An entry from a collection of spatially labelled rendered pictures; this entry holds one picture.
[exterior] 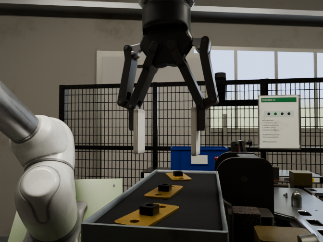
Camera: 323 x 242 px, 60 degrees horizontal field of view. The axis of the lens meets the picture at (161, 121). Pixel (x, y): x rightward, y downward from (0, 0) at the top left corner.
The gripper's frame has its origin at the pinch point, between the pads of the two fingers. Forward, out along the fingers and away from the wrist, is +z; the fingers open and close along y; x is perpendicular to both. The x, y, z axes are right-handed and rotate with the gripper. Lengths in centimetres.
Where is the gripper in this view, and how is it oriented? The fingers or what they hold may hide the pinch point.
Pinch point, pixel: (166, 137)
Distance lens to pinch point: 42.9
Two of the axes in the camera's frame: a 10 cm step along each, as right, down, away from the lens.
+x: 3.3, 0.3, 9.5
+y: 9.5, -0.1, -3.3
